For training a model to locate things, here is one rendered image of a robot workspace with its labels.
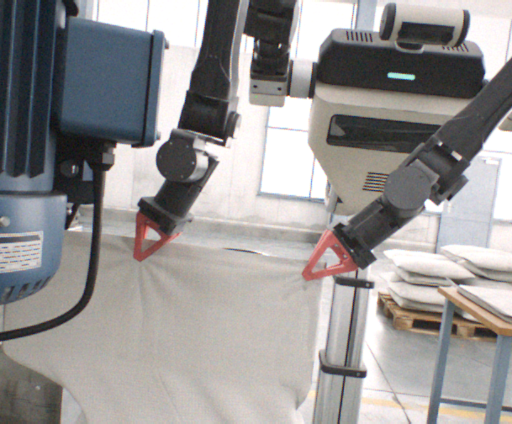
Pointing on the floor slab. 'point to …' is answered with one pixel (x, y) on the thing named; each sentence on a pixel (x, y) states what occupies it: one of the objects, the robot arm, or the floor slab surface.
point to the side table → (505, 331)
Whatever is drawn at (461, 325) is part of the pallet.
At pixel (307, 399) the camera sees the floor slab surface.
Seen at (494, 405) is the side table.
